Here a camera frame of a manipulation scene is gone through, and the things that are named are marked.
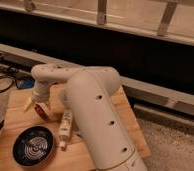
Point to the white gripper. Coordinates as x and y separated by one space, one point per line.
40 93

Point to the wooden board table top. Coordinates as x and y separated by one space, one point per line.
76 157

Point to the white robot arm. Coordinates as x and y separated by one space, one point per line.
88 92

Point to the blue object on floor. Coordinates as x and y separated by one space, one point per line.
27 84

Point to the red pepper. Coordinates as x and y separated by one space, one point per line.
40 111

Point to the white bottle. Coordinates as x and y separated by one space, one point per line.
65 129

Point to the black round pan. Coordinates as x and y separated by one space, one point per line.
33 146

